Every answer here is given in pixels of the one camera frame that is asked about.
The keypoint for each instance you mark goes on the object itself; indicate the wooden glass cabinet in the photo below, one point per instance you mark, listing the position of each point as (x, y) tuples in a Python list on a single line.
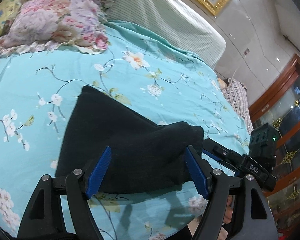
[(279, 106)]

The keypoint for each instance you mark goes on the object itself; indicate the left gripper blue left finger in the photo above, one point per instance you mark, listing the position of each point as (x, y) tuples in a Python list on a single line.
[(43, 217)]

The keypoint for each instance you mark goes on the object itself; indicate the striped padded headboard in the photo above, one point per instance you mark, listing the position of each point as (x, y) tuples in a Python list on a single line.
[(176, 22)]

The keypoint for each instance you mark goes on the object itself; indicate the teal floral bed quilt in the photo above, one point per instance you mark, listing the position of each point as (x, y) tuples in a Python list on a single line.
[(141, 70)]

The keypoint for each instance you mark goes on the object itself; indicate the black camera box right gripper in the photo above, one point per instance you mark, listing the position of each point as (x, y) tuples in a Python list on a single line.
[(263, 142)]

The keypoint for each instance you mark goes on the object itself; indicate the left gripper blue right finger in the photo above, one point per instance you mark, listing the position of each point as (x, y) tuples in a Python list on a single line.
[(251, 218)]

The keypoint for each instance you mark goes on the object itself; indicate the pink floral pillow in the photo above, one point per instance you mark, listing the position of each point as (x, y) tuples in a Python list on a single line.
[(43, 25)]

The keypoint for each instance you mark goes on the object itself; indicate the plaid cloth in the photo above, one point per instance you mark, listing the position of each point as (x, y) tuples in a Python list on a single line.
[(235, 93)]

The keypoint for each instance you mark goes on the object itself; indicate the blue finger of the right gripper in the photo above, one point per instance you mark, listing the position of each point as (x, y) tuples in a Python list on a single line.
[(211, 158), (227, 156)]

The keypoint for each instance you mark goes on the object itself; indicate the right human hand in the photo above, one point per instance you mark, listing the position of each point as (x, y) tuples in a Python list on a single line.
[(193, 225)]

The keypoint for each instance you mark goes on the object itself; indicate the black knit pants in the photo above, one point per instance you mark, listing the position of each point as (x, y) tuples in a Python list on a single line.
[(145, 156)]

